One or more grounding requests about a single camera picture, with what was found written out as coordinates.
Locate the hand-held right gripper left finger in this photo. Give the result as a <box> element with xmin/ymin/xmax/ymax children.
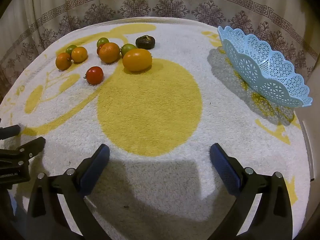
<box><xmin>26</xmin><ymin>144</ymin><xmax>118</xmax><ymax>240</ymax></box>

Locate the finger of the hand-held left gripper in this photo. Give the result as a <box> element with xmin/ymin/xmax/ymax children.
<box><xmin>0</xmin><ymin>124</ymin><xmax>21</xmax><ymax>140</ymax></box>
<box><xmin>0</xmin><ymin>137</ymin><xmax>46</xmax><ymax>167</ymax></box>

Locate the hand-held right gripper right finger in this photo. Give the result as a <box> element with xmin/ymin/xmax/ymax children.
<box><xmin>209</xmin><ymin>143</ymin><xmax>293</xmax><ymax>240</ymax></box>

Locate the small orange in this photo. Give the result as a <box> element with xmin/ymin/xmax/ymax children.
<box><xmin>55</xmin><ymin>52</ymin><xmax>73</xmax><ymax>71</ymax></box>
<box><xmin>99</xmin><ymin>42</ymin><xmax>121</xmax><ymax>64</ymax></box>
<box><xmin>71</xmin><ymin>46</ymin><xmax>88</xmax><ymax>63</ymax></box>

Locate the light blue plastic basket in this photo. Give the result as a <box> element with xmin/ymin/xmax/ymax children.
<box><xmin>217</xmin><ymin>25</ymin><xmax>313</xmax><ymax>108</ymax></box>

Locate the large oval orange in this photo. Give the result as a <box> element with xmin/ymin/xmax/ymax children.
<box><xmin>122</xmin><ymin>48</ymin><xmax>153</xmax><ymax>72</ymax></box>

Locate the dark brown round fruit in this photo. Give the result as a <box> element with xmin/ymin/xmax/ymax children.
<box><xmin>135</xmin><ymin>35</ymin><xmax>156</xmax><ymax>49</ymax></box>

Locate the white plastic panel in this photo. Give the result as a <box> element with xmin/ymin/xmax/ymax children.
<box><xmin>302</xmin><ymin>120</ymin><xmax>316</xmax><ymax>182</ymax></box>

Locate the white and yellow towel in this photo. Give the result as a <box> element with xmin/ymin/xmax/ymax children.
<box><xmin>0</xmin><ymin>17</ymin><xmax>313</xmax><ymax>240</ymax></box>

